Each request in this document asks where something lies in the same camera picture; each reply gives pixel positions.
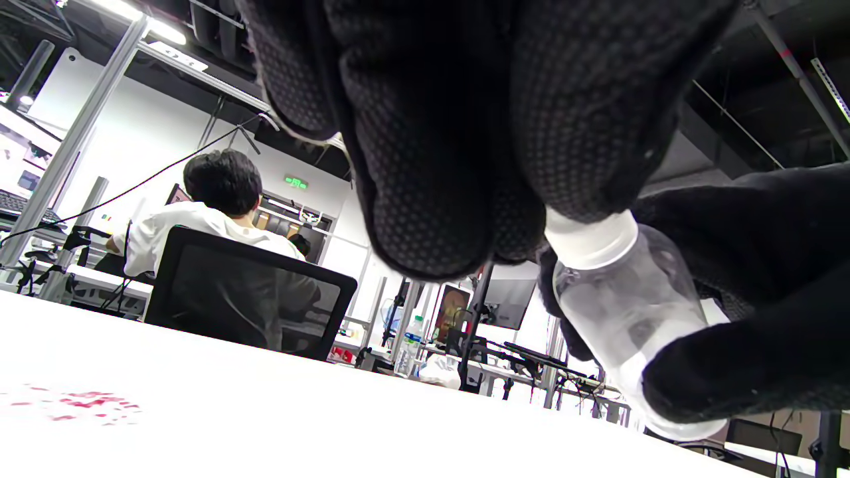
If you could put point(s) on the person's right hand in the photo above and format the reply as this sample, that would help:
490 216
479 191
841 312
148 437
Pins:
777 265

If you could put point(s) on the person's left hand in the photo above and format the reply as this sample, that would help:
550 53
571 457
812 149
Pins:
465 119

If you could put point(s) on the clear conical bottle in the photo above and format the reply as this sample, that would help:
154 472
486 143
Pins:
617 312

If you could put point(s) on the pile of pink paper scraps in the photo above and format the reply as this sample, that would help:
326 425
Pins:
86 401

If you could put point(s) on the plastic water bottle green cap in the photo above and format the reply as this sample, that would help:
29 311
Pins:
410 348

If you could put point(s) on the green exit sign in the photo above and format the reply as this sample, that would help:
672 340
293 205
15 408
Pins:
296 182

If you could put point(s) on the grey monitor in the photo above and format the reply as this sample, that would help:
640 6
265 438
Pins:
511 299

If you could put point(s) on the clear plastic bag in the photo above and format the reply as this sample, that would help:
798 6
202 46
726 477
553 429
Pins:
439 372

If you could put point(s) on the black mesh office chair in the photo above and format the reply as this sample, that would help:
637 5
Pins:
199 299

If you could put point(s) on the aluminium frame post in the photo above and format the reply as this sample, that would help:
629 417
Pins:
73 139

